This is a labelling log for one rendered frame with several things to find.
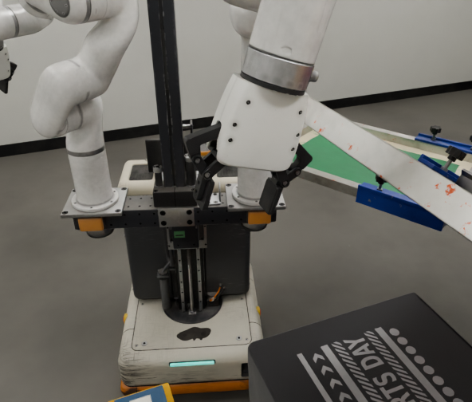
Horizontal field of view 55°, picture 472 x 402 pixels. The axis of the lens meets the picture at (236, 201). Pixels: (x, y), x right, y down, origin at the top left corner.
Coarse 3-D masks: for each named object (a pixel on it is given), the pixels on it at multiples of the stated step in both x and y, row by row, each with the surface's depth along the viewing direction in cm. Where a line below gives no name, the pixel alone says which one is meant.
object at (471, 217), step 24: (312, 120) 68; (336, 120) 63; (336, 144) 62; (360, 144) 58; (384, 144) 55; (384, 168) 54; (408, 168) 51; (408, 192) 50; (432, 192) 48; (456, 192) 46; (456, 216) 45
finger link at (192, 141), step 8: (208, 128) 51; (216, 128) 50; (184, 136) 51; (192, 136) 50; (200, 136) 50; (208, 136) 51; (216, 136) 51; (192, 144) 50; (200, 144) 51; (192, 152) 51
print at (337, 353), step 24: (360, 336) 108; (384, 336) 108; (312, 360) 102; (336, 360) 102; (360, 360) 102; (384, 360) 102; (408, 360) 102; (336, 384) 96; (360, 384) 96; (384, 384) 96; (408, 384) 96; (432, 384) 96
